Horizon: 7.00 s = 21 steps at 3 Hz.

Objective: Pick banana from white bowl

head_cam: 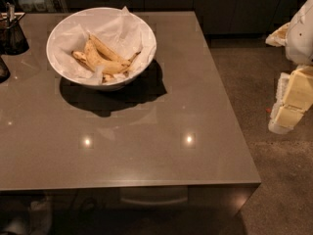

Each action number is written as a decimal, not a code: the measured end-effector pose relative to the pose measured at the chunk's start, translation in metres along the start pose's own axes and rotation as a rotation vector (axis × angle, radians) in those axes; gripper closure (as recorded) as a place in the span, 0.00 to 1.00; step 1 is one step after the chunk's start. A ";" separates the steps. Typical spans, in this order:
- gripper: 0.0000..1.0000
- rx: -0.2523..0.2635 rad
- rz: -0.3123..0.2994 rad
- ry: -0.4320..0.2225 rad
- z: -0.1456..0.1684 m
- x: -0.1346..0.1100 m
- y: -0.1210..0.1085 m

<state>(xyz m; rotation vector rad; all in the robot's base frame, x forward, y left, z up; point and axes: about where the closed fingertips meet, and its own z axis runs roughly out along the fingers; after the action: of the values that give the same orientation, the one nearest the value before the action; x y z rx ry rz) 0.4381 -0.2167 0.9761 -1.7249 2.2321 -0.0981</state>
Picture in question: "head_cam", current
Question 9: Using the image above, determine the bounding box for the black mesh utensil holder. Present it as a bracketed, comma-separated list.
[0, 2, 30, 56]

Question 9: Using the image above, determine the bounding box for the dark object at left edge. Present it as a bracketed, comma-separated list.
[0, 57, 11, 83]

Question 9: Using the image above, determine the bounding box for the small left banana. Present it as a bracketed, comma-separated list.
[71, 51, 94, 71]

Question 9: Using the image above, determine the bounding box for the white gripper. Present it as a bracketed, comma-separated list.
[265, 0, 313, 134]

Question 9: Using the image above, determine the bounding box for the white paper bowl liner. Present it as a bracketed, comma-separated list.
[52, 6, 155, 86]

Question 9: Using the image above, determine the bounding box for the back banana in bowl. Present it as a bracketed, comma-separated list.
[89, 34, 130, 66]

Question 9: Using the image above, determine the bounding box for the white ceramic bowl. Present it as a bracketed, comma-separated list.
[45, 6, 157, 92]

